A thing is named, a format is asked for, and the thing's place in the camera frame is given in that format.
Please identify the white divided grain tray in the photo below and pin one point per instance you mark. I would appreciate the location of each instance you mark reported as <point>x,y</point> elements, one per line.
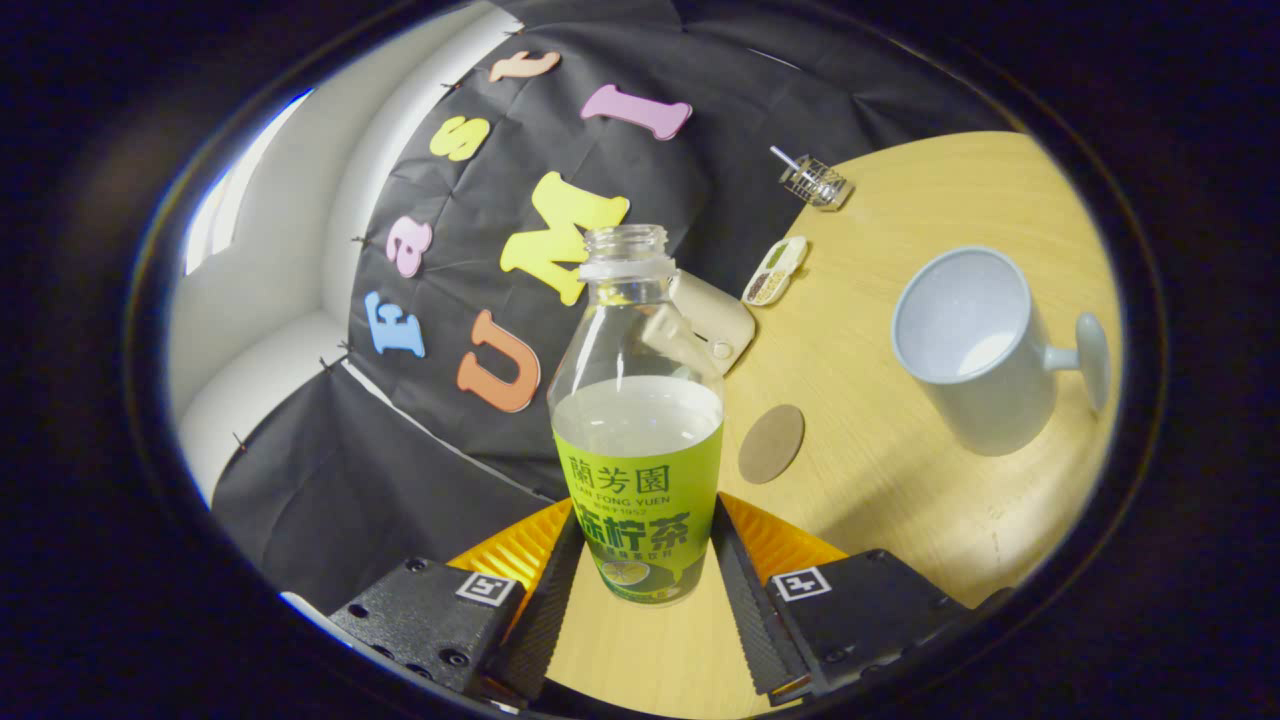
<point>775,272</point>

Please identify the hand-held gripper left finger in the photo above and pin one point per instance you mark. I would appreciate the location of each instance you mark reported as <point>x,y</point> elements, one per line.
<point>545,620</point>

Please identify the cream toaster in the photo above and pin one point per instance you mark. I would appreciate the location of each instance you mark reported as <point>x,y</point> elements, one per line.
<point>720,315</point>

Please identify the green label juice bottle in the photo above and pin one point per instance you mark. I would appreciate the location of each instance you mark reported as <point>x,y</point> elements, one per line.
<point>640,500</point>

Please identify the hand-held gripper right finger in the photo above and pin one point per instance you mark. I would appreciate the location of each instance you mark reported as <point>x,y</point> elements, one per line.
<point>750,620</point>

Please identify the wooden table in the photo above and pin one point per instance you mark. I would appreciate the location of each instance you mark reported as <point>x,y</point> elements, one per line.
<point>900,500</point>

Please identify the round brown coaster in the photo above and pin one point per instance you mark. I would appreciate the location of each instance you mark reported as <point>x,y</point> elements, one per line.
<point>771,444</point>

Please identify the ceiling light panel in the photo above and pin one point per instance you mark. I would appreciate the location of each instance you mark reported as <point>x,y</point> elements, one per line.
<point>215,215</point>

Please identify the white straw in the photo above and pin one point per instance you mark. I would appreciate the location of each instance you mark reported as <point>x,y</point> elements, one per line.
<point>783,157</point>

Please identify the pale grey cup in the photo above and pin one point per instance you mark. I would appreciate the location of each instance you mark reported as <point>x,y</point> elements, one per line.
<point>990,405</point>

